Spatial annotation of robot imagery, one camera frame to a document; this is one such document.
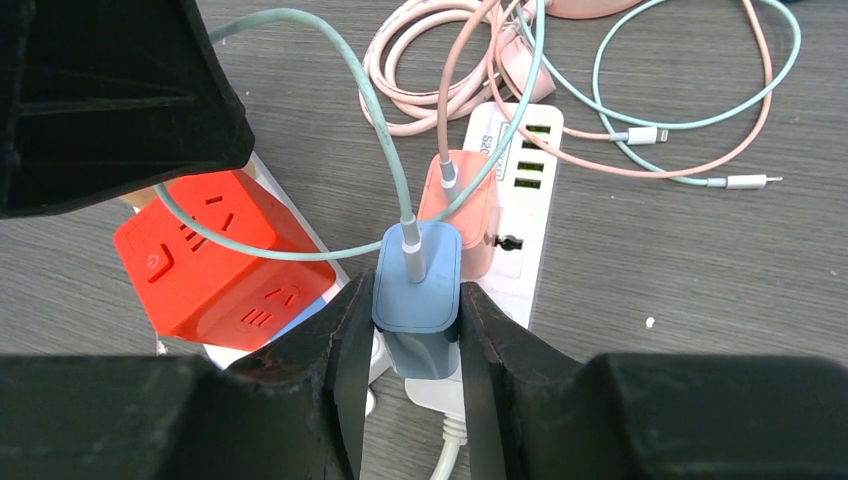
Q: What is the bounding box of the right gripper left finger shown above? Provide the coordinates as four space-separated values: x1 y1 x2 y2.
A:
1 273 374 479

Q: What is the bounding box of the red cube socket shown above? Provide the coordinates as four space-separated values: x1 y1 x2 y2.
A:
112 168 339 354

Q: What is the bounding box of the light blue charger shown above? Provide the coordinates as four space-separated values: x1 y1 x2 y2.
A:
372 222 462 380

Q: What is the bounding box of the small white power strip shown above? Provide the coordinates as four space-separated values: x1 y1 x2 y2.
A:
404 100 566 480

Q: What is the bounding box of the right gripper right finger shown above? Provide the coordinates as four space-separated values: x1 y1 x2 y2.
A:
459 282 847 479

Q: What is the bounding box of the teal charging cable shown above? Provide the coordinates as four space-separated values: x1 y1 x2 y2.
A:
152 0 803 286

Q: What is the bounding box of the pink small charger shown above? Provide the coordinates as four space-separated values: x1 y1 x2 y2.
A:
418 150 501 280

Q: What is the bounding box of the round pink socket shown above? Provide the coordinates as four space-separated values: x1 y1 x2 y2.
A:
545 0 642 20

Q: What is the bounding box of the thin pink charging cable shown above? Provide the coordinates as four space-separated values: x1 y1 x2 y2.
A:
433 0 784 200

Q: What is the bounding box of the pink coiled cable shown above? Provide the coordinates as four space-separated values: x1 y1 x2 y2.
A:
357 0 558 138

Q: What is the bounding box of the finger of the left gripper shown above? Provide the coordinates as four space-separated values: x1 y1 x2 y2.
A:
1 0 255 218

